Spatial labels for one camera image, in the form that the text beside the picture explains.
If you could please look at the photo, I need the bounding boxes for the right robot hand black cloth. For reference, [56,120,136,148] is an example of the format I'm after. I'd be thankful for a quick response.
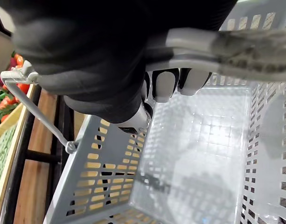
[0,0,238,134]

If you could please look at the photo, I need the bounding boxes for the grey plastic shopping basket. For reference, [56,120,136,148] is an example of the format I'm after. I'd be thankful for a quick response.
[0,0,286,224]

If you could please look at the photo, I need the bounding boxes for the purple vegetable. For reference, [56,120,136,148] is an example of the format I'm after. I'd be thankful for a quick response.
[8,57,18,70]

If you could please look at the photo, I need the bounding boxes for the green bumpy vegetable pile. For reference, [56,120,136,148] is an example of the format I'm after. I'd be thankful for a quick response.
[0,127,16,194]

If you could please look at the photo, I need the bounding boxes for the light wooden crate with tomatoes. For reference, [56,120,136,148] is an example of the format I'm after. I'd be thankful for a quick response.
[0,84,35,140]

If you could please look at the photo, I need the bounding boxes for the light wooden crate green contents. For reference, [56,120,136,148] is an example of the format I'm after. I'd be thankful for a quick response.
[0,106,29,224]

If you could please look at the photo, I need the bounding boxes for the brown wooden shelf board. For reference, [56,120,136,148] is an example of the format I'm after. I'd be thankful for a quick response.
[15,90,59,224]

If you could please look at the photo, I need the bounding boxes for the black metal shelf frame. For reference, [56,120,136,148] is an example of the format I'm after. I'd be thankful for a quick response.
[2,85,76,224]

